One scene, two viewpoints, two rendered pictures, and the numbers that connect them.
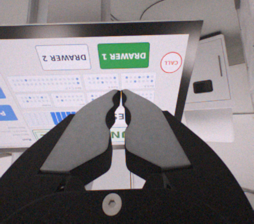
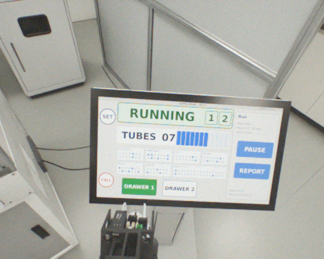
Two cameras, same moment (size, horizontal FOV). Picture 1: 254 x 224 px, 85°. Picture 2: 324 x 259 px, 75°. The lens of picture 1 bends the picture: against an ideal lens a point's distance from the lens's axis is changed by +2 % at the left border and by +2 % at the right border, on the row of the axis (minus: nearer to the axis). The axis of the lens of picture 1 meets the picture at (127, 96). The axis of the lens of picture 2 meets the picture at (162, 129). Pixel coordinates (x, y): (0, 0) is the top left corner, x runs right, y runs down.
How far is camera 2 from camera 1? 0.42 m
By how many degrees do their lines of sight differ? 39
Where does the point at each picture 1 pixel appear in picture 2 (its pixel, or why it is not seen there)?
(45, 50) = (190, 193)
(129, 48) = (135, 191)
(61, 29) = (175, 204)
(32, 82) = (209, 173)
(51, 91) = (198, 165)
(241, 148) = not seen: outside the picture
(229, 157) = not seen: outside the picture
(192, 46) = (93, 189)
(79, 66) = (171, 182)
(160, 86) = (112, 162)
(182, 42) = (100, 192)
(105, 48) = (150, 192)
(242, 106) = not seen: outside the picture
